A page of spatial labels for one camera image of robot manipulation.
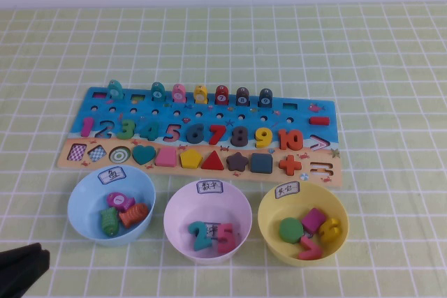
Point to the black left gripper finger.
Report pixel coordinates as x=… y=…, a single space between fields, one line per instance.
x=24 y=277
x=19 y=256

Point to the magenta wooden rectangle piece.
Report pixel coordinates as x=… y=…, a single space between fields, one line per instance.
x=313 y=220

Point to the light blue plastic bowl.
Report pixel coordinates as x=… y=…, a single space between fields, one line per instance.
x=84 y=207

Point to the teal wooden heart piece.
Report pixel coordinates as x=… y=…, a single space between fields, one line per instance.
x=143 y=154

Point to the pink plastic bowl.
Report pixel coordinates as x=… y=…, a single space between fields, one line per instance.
x=181 y=207

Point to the pink wooden trapezoid piece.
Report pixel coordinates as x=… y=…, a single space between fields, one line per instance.
x=166 y=157

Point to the yellow wooden pentagon piece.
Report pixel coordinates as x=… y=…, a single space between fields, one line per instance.
x=191 y=159

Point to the red wooden triangle piece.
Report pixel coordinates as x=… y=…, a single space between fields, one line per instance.
x=212 y=162

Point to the yellow plastic bowl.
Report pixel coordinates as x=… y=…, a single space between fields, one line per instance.
x=272 y=207

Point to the dark blue wooden square piece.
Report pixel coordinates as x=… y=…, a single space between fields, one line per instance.
x=261 y=163

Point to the green wooden circle piece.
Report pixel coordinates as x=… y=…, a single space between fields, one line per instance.
x=291 y=230

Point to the wooden number puzzle board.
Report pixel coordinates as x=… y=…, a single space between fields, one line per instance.
x=300 y=118

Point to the green wooden fish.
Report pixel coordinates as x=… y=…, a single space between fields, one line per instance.
x=109 y=223

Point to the magenta wooden fish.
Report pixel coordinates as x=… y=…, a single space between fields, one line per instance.
x=117 y=200

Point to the orange wooden fish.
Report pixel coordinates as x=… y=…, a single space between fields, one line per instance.
x=134 y=215

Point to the white handwritten paper label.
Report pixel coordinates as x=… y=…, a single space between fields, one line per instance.
x=111 y=176
x=287 y=190
x=210 y=187

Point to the pink wooden number one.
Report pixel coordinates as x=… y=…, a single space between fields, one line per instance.
x=87 y=127

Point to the green wooden number three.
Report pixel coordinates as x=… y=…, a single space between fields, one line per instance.
x=129 y=130

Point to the teal wooden number two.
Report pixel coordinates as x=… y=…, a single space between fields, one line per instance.
x=199 y=238

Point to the teal wooden number four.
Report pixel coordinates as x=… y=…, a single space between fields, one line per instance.
x=152 y=132

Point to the teal fish numbered two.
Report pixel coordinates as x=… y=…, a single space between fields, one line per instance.
x=115 y=91

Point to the pink-red wooden number five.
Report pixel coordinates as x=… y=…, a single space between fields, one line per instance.
x=227 y=240

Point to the dark blue wooden number six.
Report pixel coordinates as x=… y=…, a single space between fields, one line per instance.
x=192 y=137

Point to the teal fish numbered four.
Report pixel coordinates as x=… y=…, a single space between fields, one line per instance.
x=158 y=93

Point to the pink fish numbered five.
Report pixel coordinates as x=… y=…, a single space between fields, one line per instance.
x=179 y=94

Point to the red wooden number seven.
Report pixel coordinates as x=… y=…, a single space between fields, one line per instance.
x=216 y=134

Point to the purple star block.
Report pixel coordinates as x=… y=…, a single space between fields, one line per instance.
x=237 y=162

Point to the yellow fish numbered six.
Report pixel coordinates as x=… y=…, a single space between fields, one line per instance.
x=200 y=95

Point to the purple number eight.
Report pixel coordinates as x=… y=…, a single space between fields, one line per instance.
x=239 y=142

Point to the red fish numbered seven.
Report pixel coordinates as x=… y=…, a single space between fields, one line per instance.
x=221 y=96

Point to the yellow wooden number nine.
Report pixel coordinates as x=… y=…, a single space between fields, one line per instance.
x=264 y=143

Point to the brown fish numbered eight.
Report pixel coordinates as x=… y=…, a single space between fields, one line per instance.
x=242 y=97

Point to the orange wooden plus sign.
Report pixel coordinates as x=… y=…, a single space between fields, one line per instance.
x=290 y=165

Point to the pink wooden greater-than sign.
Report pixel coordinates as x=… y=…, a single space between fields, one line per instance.
x=311 y=251

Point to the orange wooden number ten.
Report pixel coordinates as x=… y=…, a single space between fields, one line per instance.
x=284 y=139

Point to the dark blue fish numbered nine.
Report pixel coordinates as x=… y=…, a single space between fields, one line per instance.
x=265 y=99

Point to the yellow wooden equals sign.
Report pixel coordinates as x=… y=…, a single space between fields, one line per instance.
x=330 y=231

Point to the red wooden minus sign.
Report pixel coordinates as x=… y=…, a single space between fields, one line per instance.
x=319 y=120

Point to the green checked tablecloth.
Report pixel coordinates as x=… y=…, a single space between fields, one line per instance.
x=384 y=67

